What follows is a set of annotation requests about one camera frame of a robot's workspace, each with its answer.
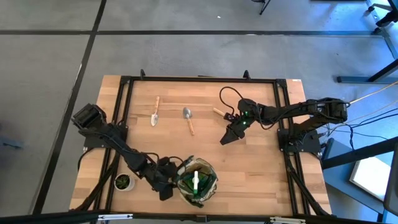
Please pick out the white potted succulent plant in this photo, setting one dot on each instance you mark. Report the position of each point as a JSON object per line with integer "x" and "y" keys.
{"x": 124, "y": 183}

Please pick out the black chair caster base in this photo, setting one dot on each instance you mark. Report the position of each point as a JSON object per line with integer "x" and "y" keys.
{"x": 388, "y": 20}

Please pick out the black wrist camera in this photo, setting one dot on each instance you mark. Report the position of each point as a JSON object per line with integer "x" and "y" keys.
{"x": 166, "y": 162}
{"x": 247, "y": 105}

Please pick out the white panel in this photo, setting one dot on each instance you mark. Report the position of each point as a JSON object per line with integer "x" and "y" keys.
{"x": 370, "y": 179}

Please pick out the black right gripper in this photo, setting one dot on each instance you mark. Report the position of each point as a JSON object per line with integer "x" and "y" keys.
{"x": 245, "y": 119}

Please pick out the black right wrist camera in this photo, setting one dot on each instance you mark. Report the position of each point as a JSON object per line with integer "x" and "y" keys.
{"x": 247, "y": 105}

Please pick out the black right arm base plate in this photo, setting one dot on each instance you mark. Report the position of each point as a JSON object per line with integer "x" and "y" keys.
{"x": 308, "y": 146}

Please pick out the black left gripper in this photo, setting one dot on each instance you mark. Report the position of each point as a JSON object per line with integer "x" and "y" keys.
{"x": 163, "y": 179}

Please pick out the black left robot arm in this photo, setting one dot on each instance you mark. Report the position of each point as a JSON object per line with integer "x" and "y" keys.
{"x": 121, "y": 147}

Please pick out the black stand legs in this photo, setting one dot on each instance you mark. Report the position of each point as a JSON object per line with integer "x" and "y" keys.
{"x": 264, "y": 6}

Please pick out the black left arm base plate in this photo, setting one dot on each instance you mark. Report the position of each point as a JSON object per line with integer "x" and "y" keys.
{"x": 93, "y": 141}

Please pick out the black aluminium table frame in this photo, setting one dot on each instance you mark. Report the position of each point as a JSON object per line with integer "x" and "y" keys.
{"x": 202, "y": 79}

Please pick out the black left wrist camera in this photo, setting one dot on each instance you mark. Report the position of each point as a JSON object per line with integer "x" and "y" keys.
{"x": 166, "y": 162}

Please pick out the beige green-trimmed gardening bag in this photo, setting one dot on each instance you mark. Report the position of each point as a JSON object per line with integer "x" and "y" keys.
{"x": 202, "y": 161}

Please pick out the blue metal frame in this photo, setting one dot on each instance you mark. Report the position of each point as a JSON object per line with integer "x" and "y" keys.
{"x": 367, "y": 79}

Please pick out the black diagonal beam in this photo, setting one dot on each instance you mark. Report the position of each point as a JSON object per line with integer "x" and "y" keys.
{"x": 357, "y": 153}

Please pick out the blue desk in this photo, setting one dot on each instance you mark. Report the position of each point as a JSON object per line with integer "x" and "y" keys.
{"x": 339, "y": 183}

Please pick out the black gantry rail silver brackets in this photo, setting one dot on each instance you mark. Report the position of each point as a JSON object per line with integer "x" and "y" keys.
{"x": 46, "y": 217}

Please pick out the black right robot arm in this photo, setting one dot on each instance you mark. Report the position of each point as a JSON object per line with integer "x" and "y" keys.
{"x": 295, "y": 109}

